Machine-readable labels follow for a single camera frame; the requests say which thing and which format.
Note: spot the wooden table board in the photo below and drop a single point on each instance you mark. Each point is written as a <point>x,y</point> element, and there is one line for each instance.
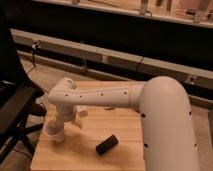
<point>77,152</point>

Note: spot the black chair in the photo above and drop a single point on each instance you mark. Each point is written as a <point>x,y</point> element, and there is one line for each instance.
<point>17,102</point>

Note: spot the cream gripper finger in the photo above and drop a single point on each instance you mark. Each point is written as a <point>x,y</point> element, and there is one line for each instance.
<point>54,122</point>
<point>77,121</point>

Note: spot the white plastic bottle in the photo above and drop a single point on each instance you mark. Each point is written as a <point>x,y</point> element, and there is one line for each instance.
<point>82,111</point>

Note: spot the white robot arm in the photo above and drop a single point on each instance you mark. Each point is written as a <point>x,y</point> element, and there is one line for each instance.
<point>166,117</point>

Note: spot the black rectangular remote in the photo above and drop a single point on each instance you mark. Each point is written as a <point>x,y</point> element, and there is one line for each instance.
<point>106,145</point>

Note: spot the white sponge block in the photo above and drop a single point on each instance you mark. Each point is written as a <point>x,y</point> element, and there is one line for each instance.
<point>109,108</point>

